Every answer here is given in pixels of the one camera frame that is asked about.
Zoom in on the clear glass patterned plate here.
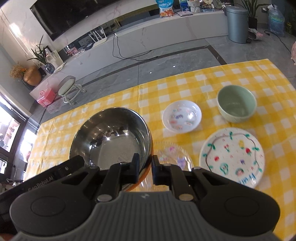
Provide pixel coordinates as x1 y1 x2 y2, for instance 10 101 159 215
135 142 193 192

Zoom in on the orange steel bowl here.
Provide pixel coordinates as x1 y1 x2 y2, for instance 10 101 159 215
69 107 153 191

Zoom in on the small white sticker plate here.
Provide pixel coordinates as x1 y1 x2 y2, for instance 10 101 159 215
162 100 202 133

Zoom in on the white painted ceramic plate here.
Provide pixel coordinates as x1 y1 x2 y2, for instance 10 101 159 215
199 128 265 188

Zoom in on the green ceramic bowl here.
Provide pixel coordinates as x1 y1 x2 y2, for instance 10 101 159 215
216 85 257 123

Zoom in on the pink box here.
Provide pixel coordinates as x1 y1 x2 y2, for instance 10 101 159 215
37 88 56 108

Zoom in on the small round stool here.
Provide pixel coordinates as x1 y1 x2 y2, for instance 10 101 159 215
58 75 87 105

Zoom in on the orange round vase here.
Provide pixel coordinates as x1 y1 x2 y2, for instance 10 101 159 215
23 66 42 86

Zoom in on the potted green plant blue vase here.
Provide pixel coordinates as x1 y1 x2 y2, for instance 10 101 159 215
28 36 55 74

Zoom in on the yellow checkered tablecloth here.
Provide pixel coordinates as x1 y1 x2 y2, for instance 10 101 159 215
24 59 295 240

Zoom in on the white wifi router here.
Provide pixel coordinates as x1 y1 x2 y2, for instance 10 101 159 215
88 27 107 48

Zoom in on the white marble tv bench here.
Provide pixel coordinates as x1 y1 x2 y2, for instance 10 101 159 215
30 11 228 99

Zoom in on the black television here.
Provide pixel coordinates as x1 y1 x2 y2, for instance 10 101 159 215
30 0 116 40

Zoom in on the snack bag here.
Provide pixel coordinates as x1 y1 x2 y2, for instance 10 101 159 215
156 0 174 18

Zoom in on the grey trash bin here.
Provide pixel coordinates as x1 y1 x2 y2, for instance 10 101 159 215
224 6 248 44

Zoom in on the tall potted plant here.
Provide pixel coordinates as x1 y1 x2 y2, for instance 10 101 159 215
241 0 268 29

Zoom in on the blue water jug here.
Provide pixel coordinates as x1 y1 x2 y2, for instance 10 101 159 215
267 4 285 36

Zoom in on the black cable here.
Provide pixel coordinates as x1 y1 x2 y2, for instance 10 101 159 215
112 32 209 62

